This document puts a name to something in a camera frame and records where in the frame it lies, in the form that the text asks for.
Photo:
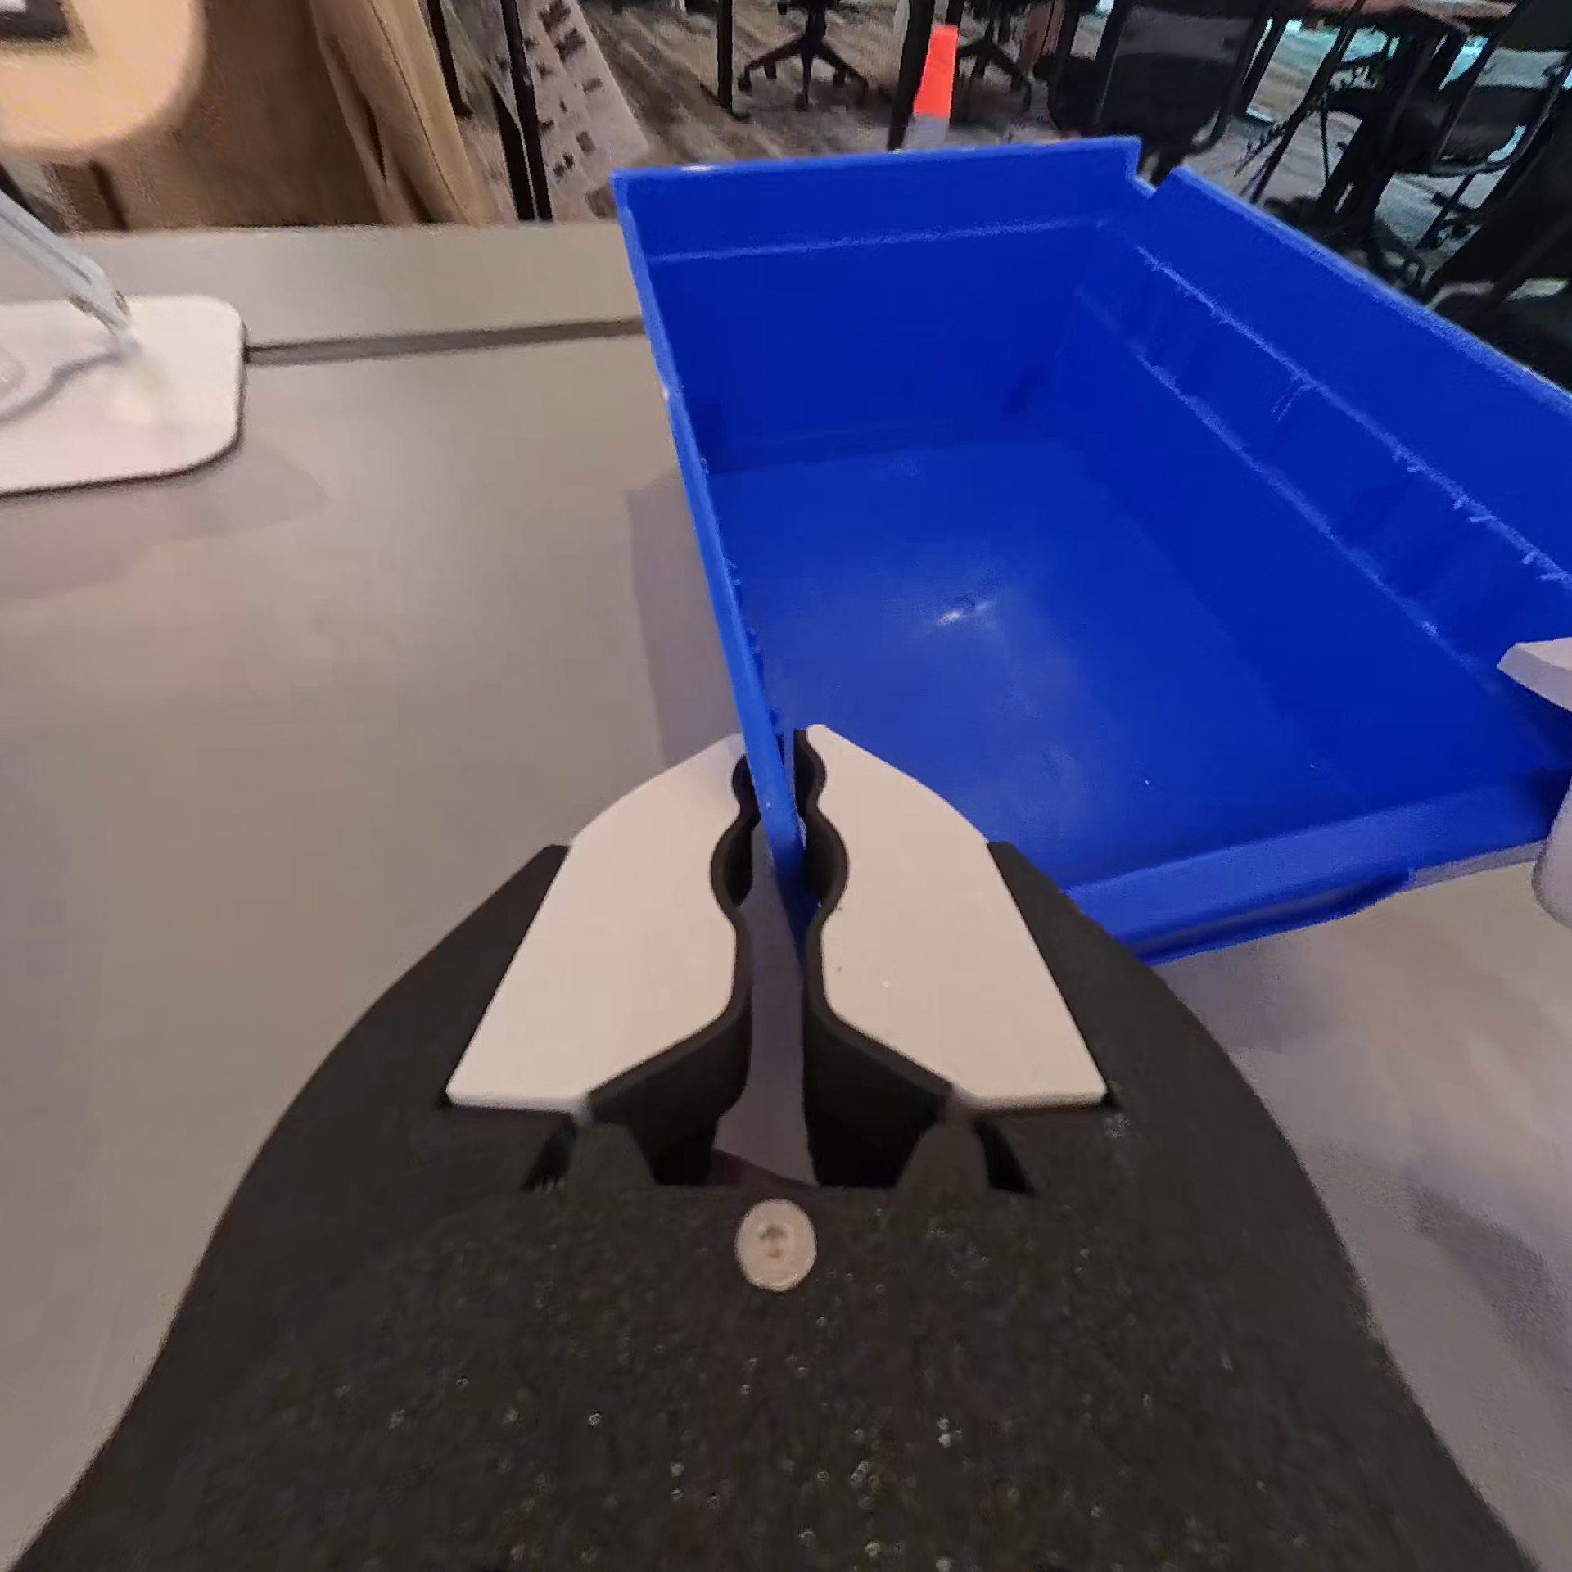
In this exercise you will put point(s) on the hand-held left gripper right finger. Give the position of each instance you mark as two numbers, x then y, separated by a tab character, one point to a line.
945	969

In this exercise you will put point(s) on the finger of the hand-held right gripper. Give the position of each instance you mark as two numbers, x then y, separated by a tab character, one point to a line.
1557	866
1541	675

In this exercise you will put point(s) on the white and wooden book stand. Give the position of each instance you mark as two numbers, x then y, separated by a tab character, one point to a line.
123	392

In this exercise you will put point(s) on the wooden top office table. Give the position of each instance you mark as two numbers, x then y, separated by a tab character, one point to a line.
725	49

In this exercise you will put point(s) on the newspaper sheet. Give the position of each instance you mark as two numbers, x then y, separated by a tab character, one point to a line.
577	98

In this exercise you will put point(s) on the blue plastic bin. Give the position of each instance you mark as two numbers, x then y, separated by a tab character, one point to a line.
1107	613

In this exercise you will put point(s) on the black office chair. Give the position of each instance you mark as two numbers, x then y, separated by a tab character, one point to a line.
805	54
1524	245
1156	73
1438	110

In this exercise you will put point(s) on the orange traffic cone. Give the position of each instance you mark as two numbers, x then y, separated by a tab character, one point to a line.
938	73

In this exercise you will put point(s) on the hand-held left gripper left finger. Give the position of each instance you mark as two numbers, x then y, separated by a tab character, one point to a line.
602	969

